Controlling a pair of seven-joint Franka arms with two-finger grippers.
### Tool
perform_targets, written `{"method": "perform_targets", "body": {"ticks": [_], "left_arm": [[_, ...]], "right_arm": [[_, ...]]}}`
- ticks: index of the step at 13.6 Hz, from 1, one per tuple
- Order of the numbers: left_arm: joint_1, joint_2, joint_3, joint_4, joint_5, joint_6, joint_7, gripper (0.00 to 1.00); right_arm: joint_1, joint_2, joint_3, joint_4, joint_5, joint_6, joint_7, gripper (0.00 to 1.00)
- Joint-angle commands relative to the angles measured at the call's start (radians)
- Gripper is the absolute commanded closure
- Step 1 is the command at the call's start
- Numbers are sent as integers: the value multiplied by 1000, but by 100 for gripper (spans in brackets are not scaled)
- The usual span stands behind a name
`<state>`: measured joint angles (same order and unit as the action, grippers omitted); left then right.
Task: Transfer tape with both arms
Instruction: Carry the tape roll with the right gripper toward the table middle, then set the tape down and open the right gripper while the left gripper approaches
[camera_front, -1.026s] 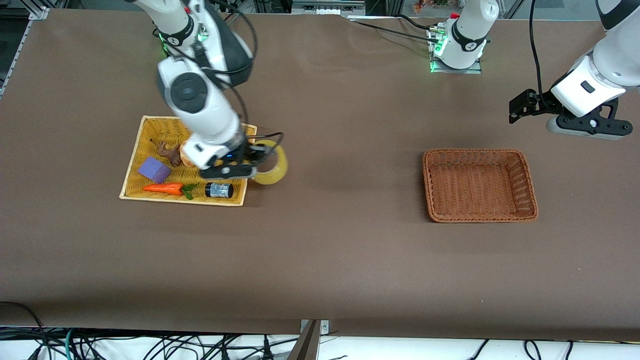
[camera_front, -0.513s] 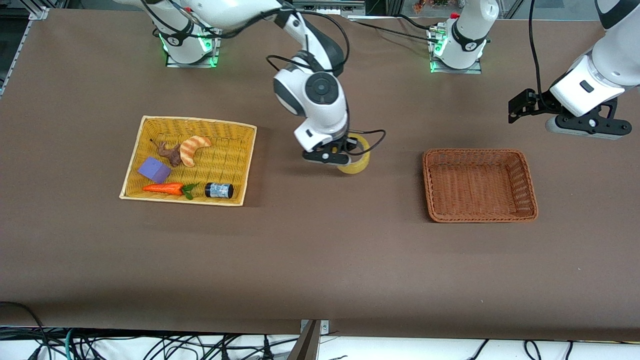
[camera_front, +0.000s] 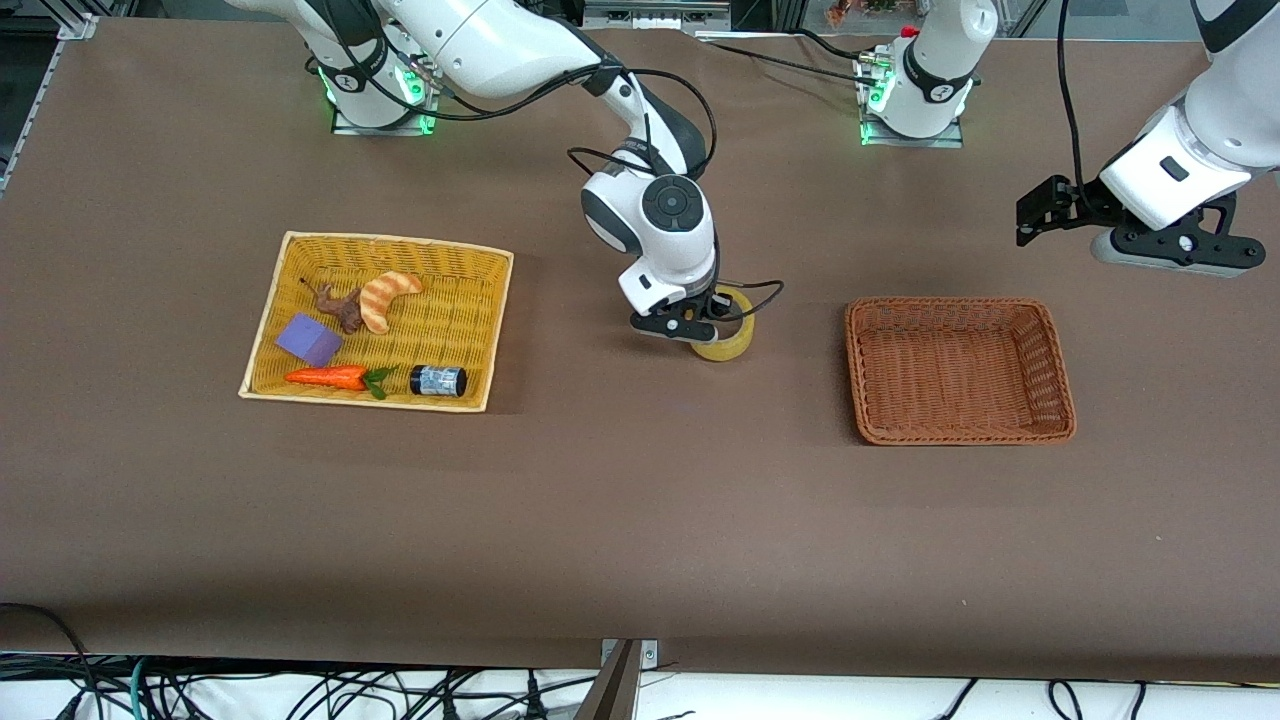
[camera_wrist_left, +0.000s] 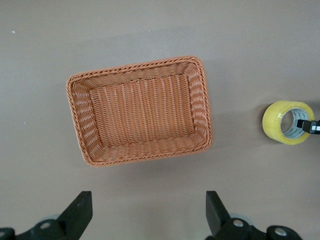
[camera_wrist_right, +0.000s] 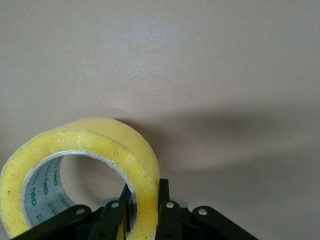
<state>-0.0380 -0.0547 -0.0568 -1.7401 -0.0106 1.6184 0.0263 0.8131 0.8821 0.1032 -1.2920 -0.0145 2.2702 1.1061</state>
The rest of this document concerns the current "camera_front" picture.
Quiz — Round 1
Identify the yellowish transparent tape roll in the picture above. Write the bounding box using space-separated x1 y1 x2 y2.
688 284 757 362

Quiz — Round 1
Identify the brown wicker basket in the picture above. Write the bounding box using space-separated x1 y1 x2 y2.
845 297 1078 447

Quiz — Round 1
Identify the large table cover sheet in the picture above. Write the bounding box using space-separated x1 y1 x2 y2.
0 18 1280 683

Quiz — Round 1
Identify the yellow wicker basket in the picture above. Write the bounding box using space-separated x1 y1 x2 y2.
238 231 515 413

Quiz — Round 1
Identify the orange background object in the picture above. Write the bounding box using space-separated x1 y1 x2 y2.
825 0 926 26

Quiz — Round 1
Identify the small black jar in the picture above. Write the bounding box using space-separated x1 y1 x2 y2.
409 364 469 399

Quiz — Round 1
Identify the toy croissant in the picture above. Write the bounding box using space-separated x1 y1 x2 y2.
359 270 425 335

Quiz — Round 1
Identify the brown toy animal figure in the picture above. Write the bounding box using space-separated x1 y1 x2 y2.
300 280 365 335

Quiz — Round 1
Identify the orange toy carrot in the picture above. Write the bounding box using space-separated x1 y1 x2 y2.
284 364 397 401

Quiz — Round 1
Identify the purple foam block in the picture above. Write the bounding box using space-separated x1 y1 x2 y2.
275 312 344 368

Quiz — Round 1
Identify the dark grey stand bar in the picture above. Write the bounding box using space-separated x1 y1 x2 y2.
572 640 643 720

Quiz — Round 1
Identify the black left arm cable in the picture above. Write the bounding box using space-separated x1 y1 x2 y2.
1057 0 1091 196

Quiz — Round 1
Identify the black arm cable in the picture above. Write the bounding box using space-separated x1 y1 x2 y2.
1057 0 1091 196
330 0 786 323

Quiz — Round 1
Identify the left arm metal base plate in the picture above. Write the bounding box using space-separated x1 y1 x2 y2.
858 55 967 149

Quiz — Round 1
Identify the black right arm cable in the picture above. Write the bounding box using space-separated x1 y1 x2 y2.
330 0 786 323

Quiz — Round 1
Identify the long black base cable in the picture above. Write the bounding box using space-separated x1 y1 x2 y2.
693 36 881 89

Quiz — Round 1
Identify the short black base cable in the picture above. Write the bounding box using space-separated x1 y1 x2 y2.
790 26 871 63

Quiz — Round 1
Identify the metal table clamp bracket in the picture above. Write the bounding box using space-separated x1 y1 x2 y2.
600 638 660 669

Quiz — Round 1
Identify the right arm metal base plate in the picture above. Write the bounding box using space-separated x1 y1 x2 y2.
330 45 443 137

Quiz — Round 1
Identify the aluminium table edge rail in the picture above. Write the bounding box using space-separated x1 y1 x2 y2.
0 15 98 196

